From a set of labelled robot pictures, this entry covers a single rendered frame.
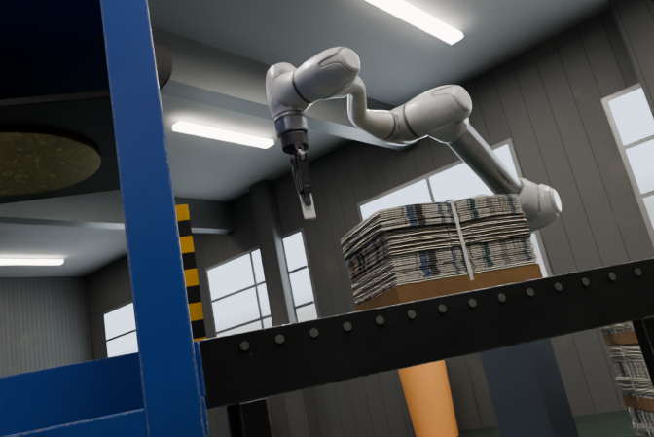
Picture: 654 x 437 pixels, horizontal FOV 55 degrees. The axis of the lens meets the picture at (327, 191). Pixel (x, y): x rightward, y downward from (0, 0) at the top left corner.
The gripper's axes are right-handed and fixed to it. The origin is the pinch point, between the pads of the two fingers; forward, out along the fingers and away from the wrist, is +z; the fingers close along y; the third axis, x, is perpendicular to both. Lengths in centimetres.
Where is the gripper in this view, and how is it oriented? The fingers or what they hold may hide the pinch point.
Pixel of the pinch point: (308, 206)
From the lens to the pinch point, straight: 167.3
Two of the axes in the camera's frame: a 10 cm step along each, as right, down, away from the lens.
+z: 2.0, 9.4, -2.8
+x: -9.6, 1.3, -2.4
